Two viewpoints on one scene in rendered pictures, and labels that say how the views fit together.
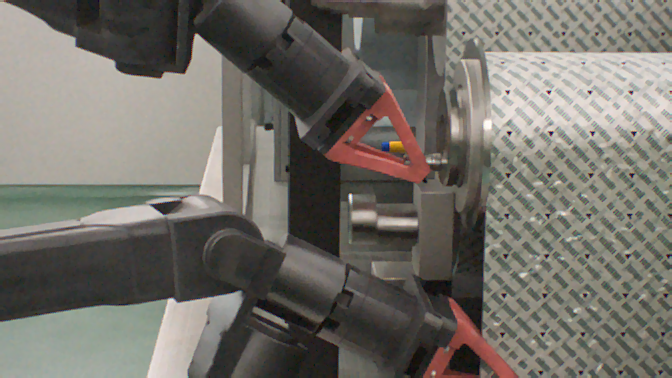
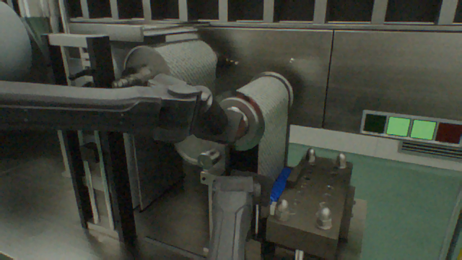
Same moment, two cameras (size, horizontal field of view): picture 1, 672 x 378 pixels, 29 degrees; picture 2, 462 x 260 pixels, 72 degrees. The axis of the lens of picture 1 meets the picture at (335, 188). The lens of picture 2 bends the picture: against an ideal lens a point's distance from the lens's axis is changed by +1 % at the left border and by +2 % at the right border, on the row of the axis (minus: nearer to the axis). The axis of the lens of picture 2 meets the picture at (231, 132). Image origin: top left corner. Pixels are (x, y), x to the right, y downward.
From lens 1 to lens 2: 0.82 m
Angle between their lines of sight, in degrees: 60
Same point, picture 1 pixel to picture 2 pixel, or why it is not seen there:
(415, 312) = (260, 180)
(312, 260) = not seen: hidden behind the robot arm
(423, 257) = (225, 162)
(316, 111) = (225, 131)
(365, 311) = not seen: hidden behind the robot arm
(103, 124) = not seen: outside the picture
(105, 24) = (175, 125)
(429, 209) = (226, 148)
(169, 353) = (15, 250)
